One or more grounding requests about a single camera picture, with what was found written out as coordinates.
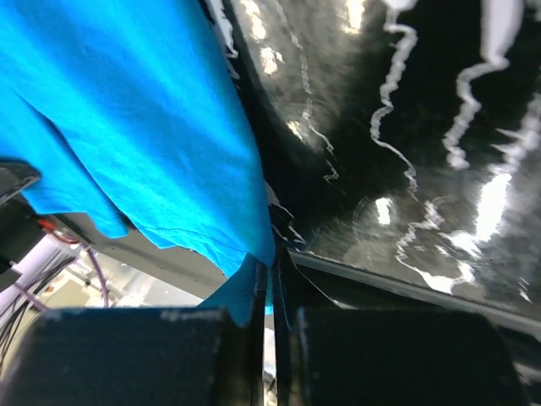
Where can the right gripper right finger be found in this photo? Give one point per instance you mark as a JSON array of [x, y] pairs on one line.
[[383, 353]]

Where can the blue t shirt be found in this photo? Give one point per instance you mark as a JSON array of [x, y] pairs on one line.
[[128, 111]]

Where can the black marbled table mat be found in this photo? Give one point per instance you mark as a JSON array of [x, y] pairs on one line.
[[399, 137]]

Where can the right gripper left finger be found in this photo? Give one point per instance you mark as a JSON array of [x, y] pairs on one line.
[[210, 354]]

